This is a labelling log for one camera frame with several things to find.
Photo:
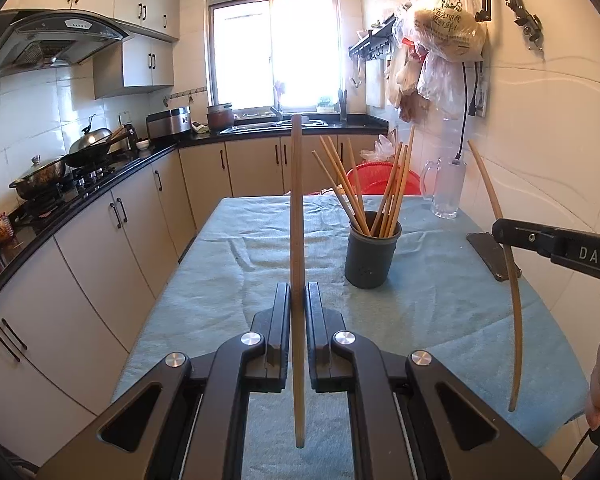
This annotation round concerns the wall power socket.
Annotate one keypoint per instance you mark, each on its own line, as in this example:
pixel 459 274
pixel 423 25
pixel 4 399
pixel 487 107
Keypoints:
pixel 484 90

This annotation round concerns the steel wok with lid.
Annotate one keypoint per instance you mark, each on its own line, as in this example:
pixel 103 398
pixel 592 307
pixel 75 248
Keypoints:
pixel 92 142

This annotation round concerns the clear glass mug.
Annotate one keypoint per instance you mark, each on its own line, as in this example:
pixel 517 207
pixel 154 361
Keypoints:
pixel 450 190

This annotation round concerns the red plastic basin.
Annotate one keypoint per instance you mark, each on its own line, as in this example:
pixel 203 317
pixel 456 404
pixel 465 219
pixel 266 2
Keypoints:
pixel 375 181

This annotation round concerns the black kitchen countertop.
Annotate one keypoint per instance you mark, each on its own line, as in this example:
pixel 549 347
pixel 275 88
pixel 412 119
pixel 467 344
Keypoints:
pixel 147 155

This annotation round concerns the silver rice cooker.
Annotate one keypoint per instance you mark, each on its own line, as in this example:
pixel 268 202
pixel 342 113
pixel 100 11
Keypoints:
pixel 167 122

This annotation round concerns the steel range hood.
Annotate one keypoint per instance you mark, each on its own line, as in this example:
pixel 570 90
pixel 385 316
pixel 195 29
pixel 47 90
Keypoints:
pixel 55 35

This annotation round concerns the grey chopstick holder cup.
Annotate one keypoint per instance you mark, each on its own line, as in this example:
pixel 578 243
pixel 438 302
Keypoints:
pixel 370 260

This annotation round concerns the black wall shelf rack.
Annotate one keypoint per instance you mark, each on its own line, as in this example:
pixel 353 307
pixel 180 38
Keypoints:
pixel 367 50

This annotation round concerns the black gas stove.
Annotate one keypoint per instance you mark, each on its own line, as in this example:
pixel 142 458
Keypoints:
pixel 87 176

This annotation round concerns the sink faucet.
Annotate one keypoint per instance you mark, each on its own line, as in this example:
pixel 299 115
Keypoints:
pixel 277 114

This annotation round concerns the small green plant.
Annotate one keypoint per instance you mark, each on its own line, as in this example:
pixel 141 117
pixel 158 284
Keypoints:
pixel 324 105

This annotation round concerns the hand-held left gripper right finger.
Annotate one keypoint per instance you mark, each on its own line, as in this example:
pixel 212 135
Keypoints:
pixel 316 330

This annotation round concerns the bundle of wooden chopsticks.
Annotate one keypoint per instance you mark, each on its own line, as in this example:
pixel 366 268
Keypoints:
pixel 387 220

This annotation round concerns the tan printed plastic bag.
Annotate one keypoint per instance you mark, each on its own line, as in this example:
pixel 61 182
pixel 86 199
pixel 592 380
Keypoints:
pixel 445 25

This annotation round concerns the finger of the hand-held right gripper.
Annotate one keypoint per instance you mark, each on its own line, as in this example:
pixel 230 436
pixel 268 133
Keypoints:
pixel 525 237

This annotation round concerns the wooden chopstick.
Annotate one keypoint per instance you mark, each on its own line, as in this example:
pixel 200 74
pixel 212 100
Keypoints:
pixel 485 180
pixel 296 210

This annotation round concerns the black smartphone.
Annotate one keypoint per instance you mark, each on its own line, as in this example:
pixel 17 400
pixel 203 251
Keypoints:
pixel 490 255

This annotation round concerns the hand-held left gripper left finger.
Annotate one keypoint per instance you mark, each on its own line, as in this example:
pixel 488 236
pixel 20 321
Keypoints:
pixel 280 330

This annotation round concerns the light blue table cloth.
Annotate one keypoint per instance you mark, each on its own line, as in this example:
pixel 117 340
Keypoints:
pixel 230 285

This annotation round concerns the white plastic bag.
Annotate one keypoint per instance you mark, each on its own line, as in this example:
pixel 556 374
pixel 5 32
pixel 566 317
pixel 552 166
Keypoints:
pixel 440 85

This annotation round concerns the steel cooking pot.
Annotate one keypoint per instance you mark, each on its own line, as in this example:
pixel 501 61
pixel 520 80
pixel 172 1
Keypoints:
pixel 40 175

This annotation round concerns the hanging clear plastic bags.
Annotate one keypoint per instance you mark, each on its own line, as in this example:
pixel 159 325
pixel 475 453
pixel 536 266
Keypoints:
pixel 405 75

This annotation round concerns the wooden cutting board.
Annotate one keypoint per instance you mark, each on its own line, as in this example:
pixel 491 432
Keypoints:
pixel 375 85

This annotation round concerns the steel sink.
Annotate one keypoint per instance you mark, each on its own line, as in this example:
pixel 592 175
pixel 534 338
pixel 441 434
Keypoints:
pixel 280 125

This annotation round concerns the kitchen window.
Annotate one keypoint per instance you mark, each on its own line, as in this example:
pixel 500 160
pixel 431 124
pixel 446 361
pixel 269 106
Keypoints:
pixel 240 50

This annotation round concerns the crumpled clear plastic bag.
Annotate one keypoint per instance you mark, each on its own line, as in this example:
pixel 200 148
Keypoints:
pixel 380 150

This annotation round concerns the beige base cabinets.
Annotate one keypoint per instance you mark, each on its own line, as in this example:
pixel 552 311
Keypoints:
pixel 90 260

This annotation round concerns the short upper wall cabinet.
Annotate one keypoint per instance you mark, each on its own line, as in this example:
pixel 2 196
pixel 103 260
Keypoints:
pixel 140 65

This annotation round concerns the brown clay pot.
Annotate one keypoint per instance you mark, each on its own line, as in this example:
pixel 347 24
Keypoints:
pixel 220 120

